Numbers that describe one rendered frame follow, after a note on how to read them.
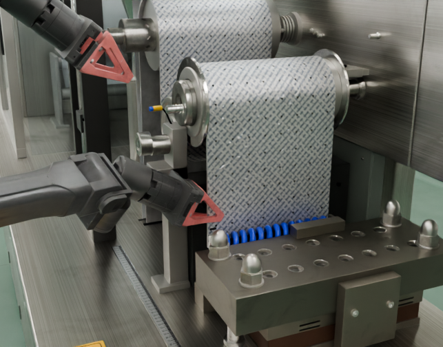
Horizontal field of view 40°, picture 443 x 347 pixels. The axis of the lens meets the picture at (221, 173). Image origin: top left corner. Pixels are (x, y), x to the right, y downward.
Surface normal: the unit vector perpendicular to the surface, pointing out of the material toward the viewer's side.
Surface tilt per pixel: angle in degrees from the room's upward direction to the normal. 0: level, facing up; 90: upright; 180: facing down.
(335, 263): 0
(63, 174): 36
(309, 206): 90
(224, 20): 67
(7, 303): 0
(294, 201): 90
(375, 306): 90
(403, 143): 90
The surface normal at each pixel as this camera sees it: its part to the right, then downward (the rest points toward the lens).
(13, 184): 0.51, -0.67
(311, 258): 0.00, -0.95
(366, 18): -0.92, 0.13
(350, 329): 0.39, 0.30
